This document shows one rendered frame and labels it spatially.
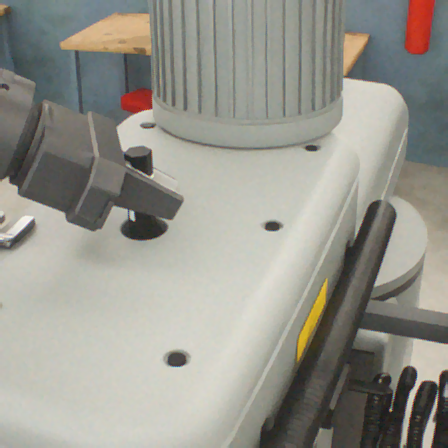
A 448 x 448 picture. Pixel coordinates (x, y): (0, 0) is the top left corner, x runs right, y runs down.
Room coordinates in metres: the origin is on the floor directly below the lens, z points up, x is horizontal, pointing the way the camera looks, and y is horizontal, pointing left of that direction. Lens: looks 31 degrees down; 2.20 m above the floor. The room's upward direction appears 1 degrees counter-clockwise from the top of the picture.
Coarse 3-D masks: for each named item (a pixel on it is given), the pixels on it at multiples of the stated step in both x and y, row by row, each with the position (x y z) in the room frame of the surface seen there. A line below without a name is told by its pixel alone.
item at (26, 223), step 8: (0, 216) 0.53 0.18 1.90; (0, 224) 0.52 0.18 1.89; (16, 224) 0.51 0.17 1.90; (24, 224) 0.51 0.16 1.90; (32, 224) 0.52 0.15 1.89; (0, 232) 0.50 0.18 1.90; (8, 232) 0.50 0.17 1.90; (16, 232) 0.50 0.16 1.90; (24, 232) 0.51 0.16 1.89; (0, 240) 0.49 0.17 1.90; (8, 240) 0.49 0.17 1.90; (16, 240) 0.50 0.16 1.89; (8, 248) 0.49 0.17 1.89
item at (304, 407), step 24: (384, 216) 0.67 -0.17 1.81; (360, 240) 0.63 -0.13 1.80; (384, 240) 0.63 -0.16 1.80; (360, 264) 0.58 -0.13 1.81; (336, 288) 0.55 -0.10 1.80; (360, 288) 0.55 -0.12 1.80; (336, 312) 0.51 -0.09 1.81; (360, 312) 0.52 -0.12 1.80; (336, 336) 0.48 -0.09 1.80; (312, 360) 0.45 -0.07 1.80; (336, 360) 0.45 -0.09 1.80; (312, 384) 0.42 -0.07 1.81; (336, 384) 0.44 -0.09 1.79; (288, 408) 0.40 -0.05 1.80; (312, 408) 0.40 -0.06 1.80; (264, 432) 0.37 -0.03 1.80; (288, 432) 0.37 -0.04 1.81; (312, 432) 0.38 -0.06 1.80
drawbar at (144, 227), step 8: (128, 152) 0.52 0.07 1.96; (136, 152) 0.51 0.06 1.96; (144, 152) 0.51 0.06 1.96; (128, 160) 0.51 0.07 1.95; (136, 160) 0.51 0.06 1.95; (144, 160) 0.51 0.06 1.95; (152, 160) 0.52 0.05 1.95; (136, 168) 0.51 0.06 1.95; (144, 168) 0.51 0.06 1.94; (152, 168) 0.52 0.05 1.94; (128, 216) 0.51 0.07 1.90; (136, 216) 0.51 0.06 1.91; (144, 216) 0.51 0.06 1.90; (152, 216) 0.51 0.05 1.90; (136, 224) 0.51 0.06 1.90; (144, 224) 0.51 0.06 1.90; (152, 224) 0.51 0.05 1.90; (136, 232) 0.51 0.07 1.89; (144, 232) 0.51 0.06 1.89; (152, 232) 0.51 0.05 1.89; (144, 240) 0.51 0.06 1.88
